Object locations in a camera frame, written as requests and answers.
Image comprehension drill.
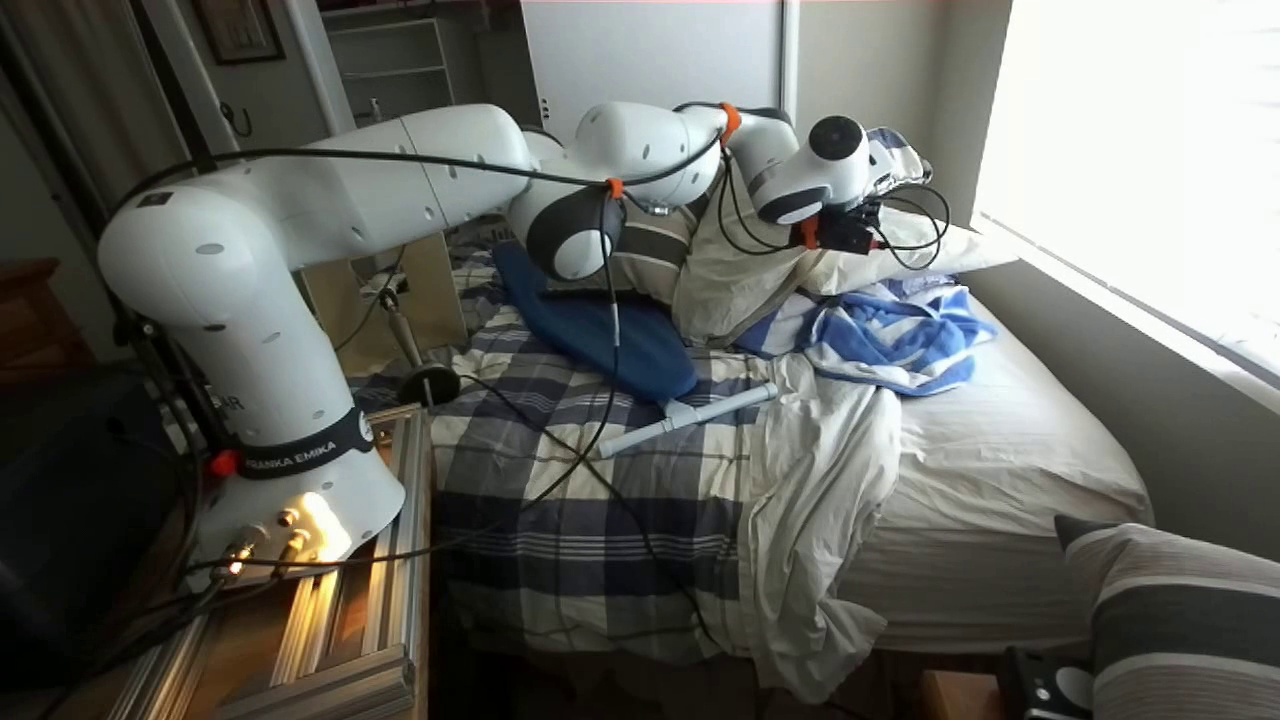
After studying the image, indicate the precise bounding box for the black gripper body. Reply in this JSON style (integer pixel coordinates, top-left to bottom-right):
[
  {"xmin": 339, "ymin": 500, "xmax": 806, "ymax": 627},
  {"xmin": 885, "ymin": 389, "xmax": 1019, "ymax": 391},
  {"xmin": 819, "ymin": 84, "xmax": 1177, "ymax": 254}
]
[{"xmin": 796, "ymin": 196, "xmax": 892, "ymax": 254}]

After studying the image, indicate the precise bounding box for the large white pillow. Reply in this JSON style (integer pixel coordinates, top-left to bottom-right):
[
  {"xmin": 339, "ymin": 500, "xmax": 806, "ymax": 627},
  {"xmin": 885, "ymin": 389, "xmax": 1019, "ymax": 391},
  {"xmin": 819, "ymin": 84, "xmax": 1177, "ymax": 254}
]
[{"xmin": 669, "ymin": 171, "xmax": 858, "ymax": 352}]

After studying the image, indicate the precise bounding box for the flat white pillow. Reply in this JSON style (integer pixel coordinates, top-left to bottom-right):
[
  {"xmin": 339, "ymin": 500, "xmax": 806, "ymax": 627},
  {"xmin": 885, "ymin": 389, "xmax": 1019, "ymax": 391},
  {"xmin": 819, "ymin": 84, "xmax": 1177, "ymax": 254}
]
[{"xmin": 796, "ymin": 217, "xmax": 1024, "ymax": 299}]

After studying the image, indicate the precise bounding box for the blue white striped pillow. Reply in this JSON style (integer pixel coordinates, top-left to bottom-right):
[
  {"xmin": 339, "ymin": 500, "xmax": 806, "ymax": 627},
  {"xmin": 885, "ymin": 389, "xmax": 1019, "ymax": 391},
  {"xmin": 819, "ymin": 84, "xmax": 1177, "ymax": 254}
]
[{"xmin": 734, "ymin": 291, "xmax": 819, "ymax": 360}]

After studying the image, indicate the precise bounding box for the grey striped pillow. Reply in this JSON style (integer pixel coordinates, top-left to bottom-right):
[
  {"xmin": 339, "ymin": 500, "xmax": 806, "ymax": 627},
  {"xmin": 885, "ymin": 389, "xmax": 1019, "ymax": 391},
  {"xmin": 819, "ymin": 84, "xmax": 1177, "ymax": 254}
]
[
  {"xmin": 1054, "ymin": 511, "xmax": 1280, "ymax": 720},
  {"xmin": 542, "ymin": 196, "xmax": 698, "ymax": 313}
]

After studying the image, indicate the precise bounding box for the blue white crumpled cloth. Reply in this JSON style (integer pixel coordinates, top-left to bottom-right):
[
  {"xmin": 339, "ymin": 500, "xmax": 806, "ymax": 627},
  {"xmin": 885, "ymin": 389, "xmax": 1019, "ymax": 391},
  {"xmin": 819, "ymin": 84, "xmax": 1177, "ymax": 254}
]
[{"xmin": 796, "ymin": 270, "xmax": 1002, "ymax": 399}]

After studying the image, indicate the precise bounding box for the dark blue cushion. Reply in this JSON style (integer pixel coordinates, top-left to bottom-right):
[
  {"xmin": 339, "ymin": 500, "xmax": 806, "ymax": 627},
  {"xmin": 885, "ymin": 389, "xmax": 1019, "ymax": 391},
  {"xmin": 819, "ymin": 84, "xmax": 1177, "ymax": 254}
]
[{"xmin": 493, "ymin": 237, "xmax": 703, "ymax": 407}]

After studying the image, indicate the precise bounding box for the white plastic tube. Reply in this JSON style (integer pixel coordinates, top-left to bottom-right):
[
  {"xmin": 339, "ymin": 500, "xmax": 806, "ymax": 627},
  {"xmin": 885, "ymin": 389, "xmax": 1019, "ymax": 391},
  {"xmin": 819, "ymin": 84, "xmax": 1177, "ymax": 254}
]
[{"xmin": 603, "ymin": 380, "xmax": 783, "ymax": 459}]

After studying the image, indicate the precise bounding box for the white crumpled duvet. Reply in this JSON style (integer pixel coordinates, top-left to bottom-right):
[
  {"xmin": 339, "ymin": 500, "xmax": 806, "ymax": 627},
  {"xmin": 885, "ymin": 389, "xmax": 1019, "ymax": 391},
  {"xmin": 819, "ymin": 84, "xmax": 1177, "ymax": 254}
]
[{"xmin": 716, "ymin": 352, "xmax": 913, "ymax": 708}]

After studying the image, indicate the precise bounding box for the mattress with white sheet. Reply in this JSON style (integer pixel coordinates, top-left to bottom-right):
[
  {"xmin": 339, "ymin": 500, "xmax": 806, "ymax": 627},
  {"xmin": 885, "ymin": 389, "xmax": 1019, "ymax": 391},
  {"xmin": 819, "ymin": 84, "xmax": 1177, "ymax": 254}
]
[{"xmin": 831, "ymin": 285, "xmax": 1155, "ymax": 654}]

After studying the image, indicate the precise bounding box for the window with white blinds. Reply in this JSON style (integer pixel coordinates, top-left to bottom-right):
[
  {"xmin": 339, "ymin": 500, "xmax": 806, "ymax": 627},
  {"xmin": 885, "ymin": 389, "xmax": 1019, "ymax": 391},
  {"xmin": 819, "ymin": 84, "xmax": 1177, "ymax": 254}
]
[{"xmin": 972, "ymin": 0, "xmax": 1280, "ymax": 385}]

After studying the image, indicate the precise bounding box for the beige board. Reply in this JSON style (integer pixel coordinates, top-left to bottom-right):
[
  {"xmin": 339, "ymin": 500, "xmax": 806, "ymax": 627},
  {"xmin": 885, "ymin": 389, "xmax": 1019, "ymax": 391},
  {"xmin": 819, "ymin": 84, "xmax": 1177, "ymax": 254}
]
[{"xmin": 292, "ymin": 233, "xmax": 473, "ymax": 380}]

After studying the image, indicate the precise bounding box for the blue plaid blanket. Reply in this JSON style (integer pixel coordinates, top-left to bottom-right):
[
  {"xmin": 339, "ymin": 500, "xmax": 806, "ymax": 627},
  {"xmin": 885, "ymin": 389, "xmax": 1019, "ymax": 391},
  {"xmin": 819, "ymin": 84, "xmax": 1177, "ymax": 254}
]
[{"xmin": 427, "ymin": 217, "xmax": 806, "ymax": 672}]

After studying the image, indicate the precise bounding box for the small stand with black base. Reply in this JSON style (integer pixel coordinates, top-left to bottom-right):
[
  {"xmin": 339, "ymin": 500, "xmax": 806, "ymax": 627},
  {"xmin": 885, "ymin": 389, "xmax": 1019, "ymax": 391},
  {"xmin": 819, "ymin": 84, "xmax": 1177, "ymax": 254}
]
[{"xmin": 356, "ymin": 265, "xmax": 466, "ymax": 413}]

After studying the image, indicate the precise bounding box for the white shelf unit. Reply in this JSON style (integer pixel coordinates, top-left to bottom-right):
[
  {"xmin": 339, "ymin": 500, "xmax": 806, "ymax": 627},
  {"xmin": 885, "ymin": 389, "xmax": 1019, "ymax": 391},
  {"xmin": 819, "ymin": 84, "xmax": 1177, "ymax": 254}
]
[{"xmin": 320, "ymin": 13, "xmax": 466, "ymax": 132}]

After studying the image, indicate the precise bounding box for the brown wooden furniture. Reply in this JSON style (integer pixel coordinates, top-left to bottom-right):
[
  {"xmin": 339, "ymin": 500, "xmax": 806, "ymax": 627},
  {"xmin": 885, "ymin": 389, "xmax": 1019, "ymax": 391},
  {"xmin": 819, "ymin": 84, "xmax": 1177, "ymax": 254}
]
[{"xmin": 0, "ymin": 254, "xmax": 83, "ymax": 391}]

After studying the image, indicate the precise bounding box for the black bag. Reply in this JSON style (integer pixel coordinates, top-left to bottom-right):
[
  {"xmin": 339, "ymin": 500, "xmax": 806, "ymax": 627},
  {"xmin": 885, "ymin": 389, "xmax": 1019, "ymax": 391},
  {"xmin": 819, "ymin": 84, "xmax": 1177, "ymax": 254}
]
[{"xmin": 0, "ymin": 363, "xmax": 206, "ymax": 696}]

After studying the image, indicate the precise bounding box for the black cable on bed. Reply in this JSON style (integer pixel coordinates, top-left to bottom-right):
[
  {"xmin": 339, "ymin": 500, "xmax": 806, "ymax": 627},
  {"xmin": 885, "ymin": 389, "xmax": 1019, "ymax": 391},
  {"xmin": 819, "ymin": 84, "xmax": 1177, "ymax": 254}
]
[{"xmin": 458, "ymin": 370, "xmax": 725, "ymax": 642}]

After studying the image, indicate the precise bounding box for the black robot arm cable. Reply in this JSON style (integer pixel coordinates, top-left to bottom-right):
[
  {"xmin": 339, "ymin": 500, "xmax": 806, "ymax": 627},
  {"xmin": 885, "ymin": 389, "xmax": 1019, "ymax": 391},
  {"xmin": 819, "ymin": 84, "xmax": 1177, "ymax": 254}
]
[{"xmin": 114, "ymin": 97, "xmax": 952, "ymax": 405}]

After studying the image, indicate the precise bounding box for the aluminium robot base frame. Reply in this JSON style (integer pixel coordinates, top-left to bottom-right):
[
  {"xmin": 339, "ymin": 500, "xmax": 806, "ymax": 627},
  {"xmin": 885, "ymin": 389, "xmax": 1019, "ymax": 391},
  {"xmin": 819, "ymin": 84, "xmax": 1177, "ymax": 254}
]
[{"xmin": 105, "ymin": 405, "xmax": 438, "ymax": 720}]

